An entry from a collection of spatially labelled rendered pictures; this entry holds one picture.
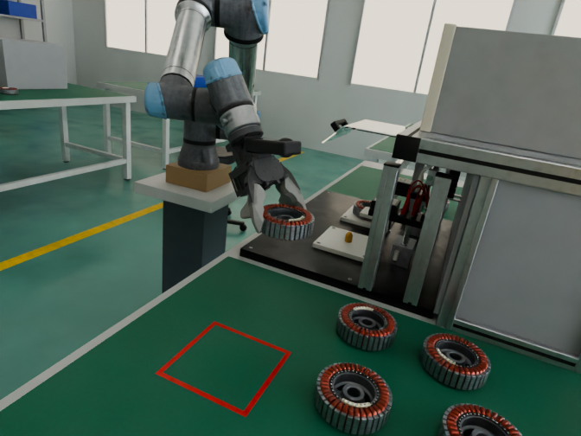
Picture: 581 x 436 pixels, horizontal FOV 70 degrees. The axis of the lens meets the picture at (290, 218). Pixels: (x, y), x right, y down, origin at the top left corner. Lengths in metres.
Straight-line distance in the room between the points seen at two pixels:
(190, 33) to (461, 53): 0.62
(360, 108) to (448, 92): 5.05
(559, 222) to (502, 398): 0.31
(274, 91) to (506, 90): 5.61
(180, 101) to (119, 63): 7.20
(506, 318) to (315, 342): 0.38
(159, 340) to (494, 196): 0.64
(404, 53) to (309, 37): 1.31
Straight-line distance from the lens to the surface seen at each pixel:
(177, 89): 0.97
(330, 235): 1.14
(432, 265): 1.14
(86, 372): 0.73
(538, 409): 0.83
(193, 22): 1.16
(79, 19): 8.80
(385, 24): 5.90
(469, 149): 0.80
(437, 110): 0.91
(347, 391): 0.68
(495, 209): 0.84
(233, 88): 0.85
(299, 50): 6.23
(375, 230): 0.89
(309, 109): 6.17
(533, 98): 0.91
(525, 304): 0.91
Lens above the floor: 1.22
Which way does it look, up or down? 21 degrees down
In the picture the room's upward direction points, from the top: 8 degrees clockwise
